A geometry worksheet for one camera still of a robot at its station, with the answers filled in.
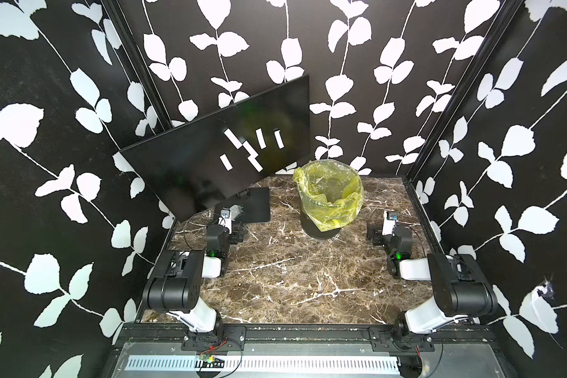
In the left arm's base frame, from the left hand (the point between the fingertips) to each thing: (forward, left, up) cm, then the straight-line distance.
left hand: (228, 217), depth 94 cm
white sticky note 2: (+10, -12, +21) cm, 27 cm away
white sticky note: (+6, -3, +24) cm, 25 cm away
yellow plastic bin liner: (+9, -43, +3) cm, 44 cm away
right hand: (-4, -63, -2) cm, 63 cm away
